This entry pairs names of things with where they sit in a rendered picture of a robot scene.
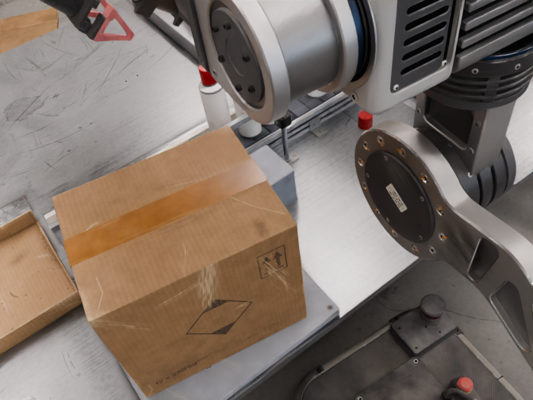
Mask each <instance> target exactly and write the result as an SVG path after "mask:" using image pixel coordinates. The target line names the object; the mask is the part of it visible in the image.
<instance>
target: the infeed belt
mask: <svg viewBox="0 0 533 400"><path fill-rule="evenodd" d="M341 92H342V91H341V90H340V89H338V90H336V91H334V92H332V93H327V94H326V95H325V96H324V97H322V98H310V97H309V96H308V95H305V96H303V97H301V98H299V99H297V100H295V101H292V102H290V105H289V109H288V112H289V113H290V114H291V119H292V121H294V120H295V119H297V118H299V117H300V116H302V115H303V114H305V113H308V112H309V111H310V110H312V109H314V108H316V107H317V106H319V105H320V104H322V103H324V102H326V101H327V100H329V99H330V98H333V97H334V96H336V95H337V94H339V93H341ZM261 126H262V132H261V133H260V135H259V136H257V137H255V138H252V139H246V138H243V137H242V136H241V135H240V132H239V127H238V128H237V129H234V130H233V131H234V133H235V135H236V136H237V137H238V139H239V140H240V142H241V144H242V145H243V146H244V147H245V149H246V148H248V147H250V146H251V145H253V144H255V143H256V142H258V141H260V140H262V139H263V138H264V137H267V136H268V135H270V134H272V133H273V132H275V131H277V130H278V129H280V128H279V127H277V126H276V125H272V126H268V125H263V124H261ZM56 235H57V237H58V238H59V240H60V241H61V243H62V245H63V246H64V244H63V236H62V233H61V230H58V231H56Z"/></svg>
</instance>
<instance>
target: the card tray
mask: <svg viewBox="0 0 533 400"><path fill-rule="evenodd" d="M81 304H82V300H81V298H80V294H79V291H78V289H77V288H76V286H75V284H74V283H73V281H72V279H71V277H70V276H69V274H68V273H67V270H66V269H65V267H64V265H63V264H62V262H61V260H60V258H59V257H58V255H57V254H56V251H55V249H54V248H53V247H52V244H51V243H50V241H49V239H48V238H47V236H46V234H45V233H44V230H43V229H42V228H41V226H40V224H39V222H38V220H37V219H36V218H35V217H34V215H33V213H32V212H31V211H30V210H29V211H27V212H25V213H23V214H22V215H20V216H18V217H16V218H14V219H13V220H11V221H8V222H7V223H5V224H4V225H1V226H0V355H1V354H3V353H4V352H6V351H8V350H10V349H11V348H12V347H14V346H16V345H17V344H19V343H21V342H22V341H23V340H25V339H27V338H29V337H30V336H32V335H33V334H35V333H37V332H38V331H40V330H41V329H43V328H44V327H46V326H47V325H50V324H51V323H52V322H54V321H56V320H57V319H59V318H60V317H62V316H63V315H65V314H66V313H69V312H70V311H72V310H73V309H74V308H76V307H78V306H80V305H81Z"/></svg>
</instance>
